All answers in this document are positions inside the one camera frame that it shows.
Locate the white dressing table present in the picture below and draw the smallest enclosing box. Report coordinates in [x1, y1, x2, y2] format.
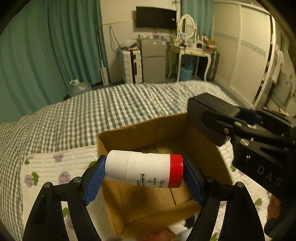
[168, 44, 212, 82]

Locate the teal curtain right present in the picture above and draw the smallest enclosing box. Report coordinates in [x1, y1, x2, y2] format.
[181, 0, 214, 39]

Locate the cream sliding wardrobe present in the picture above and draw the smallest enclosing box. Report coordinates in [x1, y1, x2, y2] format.
[213, 1, 276, 107]

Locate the blue woven basket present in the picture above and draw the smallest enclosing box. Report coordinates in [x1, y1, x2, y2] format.
[179, 65, 193, 81]

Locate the teal curtain left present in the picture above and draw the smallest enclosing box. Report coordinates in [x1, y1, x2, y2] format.
[1, 1, 106, 122]

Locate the green checkered bed cover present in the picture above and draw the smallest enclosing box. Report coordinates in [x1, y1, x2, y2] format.
[1, 80, 234, 240]

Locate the black wall television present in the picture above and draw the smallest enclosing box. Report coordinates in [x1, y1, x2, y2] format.
[135, 6, 177, 30]

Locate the white suitcase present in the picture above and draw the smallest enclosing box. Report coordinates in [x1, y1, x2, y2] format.
[118, 48, 142, 84]

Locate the white floral quilt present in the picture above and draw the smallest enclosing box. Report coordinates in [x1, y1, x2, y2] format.
[20, 138, 271, 241]

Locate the oval white vanity mirror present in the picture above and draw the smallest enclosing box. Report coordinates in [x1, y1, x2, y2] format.
[178, 14, 197, 40]

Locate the white bottle red cap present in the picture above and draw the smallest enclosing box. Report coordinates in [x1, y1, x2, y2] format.
[105, 150, 183, 188]

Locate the hand in orange glove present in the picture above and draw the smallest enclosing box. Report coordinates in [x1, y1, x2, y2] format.
[267, 195, 282, 221]

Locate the white flat mop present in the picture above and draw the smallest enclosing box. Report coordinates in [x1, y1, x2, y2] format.
[95, 26, 109, 86]

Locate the teal curtain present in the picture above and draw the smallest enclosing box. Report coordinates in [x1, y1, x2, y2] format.
[181, 0, 214, 39]
[1, 1, 106, 122]

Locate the brown cardboard box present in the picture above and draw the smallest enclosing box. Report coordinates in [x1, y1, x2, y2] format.
[97, 114, 232, 238]

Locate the small grey refrigerator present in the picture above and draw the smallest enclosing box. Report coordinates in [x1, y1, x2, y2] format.
[139, 39, 167, 83]

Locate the clear plastic water jug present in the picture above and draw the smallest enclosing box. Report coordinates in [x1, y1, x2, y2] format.
[68, 79, 92, 97]

